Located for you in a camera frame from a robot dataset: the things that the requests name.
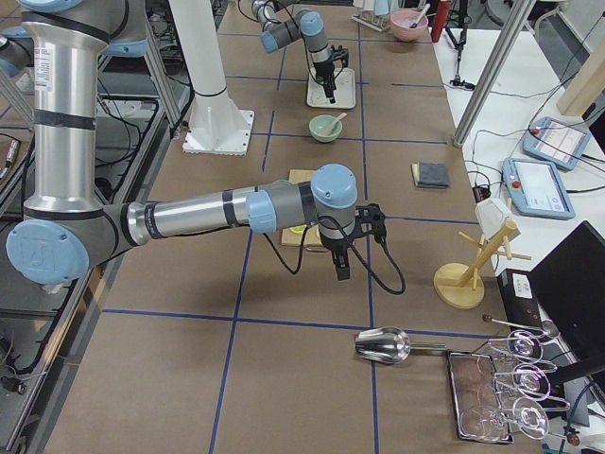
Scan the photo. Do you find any metal rod tool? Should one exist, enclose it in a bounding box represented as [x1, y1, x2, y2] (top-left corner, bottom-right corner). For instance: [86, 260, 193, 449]
[410, 3, 430, 28]

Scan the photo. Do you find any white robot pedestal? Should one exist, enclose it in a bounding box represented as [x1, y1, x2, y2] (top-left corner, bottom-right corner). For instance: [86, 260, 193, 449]
[170, 1, 254, 156]

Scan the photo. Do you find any white ceramic spoon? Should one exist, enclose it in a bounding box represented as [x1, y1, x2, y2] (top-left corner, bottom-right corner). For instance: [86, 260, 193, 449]
[325, 113, 347, 135]

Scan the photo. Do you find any long metal bar spoon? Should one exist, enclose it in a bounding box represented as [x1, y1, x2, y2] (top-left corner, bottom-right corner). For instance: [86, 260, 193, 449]
[482, 313, 561, 339]

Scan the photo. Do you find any grey folded cloth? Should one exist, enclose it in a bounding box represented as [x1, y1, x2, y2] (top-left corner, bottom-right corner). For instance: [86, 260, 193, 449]
[410, 162, 450, 189]

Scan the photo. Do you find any pink bowl with ice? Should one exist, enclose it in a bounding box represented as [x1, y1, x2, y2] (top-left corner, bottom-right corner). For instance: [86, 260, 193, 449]
[389, 9, 428, 42]

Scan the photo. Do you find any metal scoop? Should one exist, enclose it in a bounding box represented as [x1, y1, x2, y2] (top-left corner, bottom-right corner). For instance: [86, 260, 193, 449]
[354, 326, 448, 365]

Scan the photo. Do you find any red cylinder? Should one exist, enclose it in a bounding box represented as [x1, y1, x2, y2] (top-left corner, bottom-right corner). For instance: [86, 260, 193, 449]
[430, 0, 451, 43]

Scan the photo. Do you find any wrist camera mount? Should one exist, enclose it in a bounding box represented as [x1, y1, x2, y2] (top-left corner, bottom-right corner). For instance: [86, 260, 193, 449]
[353, 203, 388, 246]
[331, 45, 349, 68]

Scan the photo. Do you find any black tripod stick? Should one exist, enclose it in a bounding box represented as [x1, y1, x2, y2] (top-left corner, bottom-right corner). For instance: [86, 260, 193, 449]
[445, 0, 475, 91]

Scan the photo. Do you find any wooden cutting board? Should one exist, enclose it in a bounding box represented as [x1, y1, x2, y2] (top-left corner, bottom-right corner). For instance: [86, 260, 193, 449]
[281, 169, 328, 253]

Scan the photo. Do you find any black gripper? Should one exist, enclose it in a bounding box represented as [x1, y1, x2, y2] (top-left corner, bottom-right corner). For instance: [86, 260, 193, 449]
[313, 60, 337, 104]
[319, 221, 354, 281]

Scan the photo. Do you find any black laptop monitor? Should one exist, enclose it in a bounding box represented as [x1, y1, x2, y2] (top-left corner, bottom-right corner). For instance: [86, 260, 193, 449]
[529, 221, 605, 392]

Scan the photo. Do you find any lemon slice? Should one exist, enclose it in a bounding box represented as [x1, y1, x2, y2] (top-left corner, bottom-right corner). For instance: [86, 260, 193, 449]
[289, 225, 306, 235]

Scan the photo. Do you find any wooden mug tree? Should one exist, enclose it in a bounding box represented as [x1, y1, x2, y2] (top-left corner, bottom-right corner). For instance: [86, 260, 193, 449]
[433, 217, 531, 309]

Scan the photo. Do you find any teach pendant tablet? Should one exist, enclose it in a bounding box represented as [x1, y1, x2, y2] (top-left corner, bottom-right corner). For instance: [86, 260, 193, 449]
[523, 116, 592, 171]
[502, 158, 576, 220]

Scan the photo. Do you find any mint green bowl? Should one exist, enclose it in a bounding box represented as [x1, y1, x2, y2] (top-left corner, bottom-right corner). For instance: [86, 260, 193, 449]
[308, 114, 343, 143]

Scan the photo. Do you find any white bear tray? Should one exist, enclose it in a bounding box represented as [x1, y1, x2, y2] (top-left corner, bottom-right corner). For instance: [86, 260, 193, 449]
[306, 68, 356, 110]

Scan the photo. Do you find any wine glass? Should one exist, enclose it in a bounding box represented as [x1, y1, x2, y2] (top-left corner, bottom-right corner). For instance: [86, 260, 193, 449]
[493, 363, 568, 405]
[475, 330, 558, 373]
[455, 397, 571, 444]

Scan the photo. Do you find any white wire cup rack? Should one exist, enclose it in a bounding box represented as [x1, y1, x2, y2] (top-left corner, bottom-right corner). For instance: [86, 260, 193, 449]
[351, 0, 390, 32]

